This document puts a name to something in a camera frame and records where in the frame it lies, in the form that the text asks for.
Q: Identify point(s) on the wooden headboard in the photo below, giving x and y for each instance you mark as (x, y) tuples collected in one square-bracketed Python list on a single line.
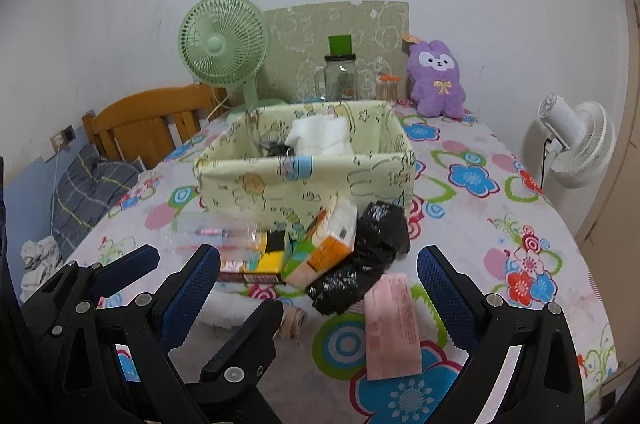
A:
[(150, 114)]

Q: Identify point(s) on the yellow cartoon printed box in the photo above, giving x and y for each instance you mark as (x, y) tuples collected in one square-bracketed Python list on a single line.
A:
[(265, 261)]

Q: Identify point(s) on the grey checked blanket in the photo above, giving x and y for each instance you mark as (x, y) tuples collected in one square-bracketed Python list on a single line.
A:
[(85, 194)]

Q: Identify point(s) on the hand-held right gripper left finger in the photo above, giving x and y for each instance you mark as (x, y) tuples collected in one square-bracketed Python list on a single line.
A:
[(195, 294)]

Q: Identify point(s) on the green desk fan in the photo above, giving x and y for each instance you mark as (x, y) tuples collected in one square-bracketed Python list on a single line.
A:
[(222, 46)]

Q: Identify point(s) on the glass jar with black lid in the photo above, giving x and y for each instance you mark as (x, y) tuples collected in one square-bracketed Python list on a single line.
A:
[(342, 79)]

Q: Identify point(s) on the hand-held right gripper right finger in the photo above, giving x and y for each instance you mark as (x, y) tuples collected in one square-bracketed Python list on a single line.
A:
[(445, 299)]

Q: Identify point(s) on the small black bundle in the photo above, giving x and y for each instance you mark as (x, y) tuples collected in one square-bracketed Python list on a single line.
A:
[(272, 149)]

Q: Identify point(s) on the white crumpled cloth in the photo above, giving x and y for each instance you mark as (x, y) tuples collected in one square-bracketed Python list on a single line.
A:
[(40, 259)]

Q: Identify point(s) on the white fan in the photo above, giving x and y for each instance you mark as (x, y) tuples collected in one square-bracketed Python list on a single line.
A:
[(582, 144)]

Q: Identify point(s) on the white tissue pack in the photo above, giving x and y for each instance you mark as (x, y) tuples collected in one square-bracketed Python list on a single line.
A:
[(322, 136)]

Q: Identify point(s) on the beige wardrobe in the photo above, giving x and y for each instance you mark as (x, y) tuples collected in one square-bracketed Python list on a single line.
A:
[(625, 129)]

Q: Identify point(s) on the pale yellow fabric storage box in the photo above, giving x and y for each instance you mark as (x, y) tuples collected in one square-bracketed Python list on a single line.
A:
[(310, 184)]

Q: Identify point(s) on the clear plastic tube pack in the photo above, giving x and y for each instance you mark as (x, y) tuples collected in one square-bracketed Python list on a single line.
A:
[(215, 236)]

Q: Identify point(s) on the green box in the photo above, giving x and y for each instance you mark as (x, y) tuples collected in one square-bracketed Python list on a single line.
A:
[(341, 45)]

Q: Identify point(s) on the pink packet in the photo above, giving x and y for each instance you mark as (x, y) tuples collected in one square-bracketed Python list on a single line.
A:
[(392, 329)]

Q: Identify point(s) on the black plastic bag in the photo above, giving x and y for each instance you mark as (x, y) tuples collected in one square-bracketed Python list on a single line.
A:
[(365, 254)]

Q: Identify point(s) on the purple plush bunny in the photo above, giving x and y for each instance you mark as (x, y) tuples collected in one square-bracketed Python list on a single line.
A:
[(435, 79)]

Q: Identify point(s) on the beige fabric roll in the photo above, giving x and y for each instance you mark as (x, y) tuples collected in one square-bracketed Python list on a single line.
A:
[(292, 323)]

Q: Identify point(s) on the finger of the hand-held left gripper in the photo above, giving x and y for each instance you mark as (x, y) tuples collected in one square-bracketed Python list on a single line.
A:
[(127, 268), (255, 329)]

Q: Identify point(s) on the wall socket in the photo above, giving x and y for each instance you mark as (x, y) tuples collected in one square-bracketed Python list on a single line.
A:
[(65, 137)]

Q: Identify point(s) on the orange tissue pack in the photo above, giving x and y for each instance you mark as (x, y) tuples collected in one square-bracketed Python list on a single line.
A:
[(327, 249)]

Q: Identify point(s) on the brown paper tag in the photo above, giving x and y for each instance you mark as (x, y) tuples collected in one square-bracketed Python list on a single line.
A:
[(410, 40)]

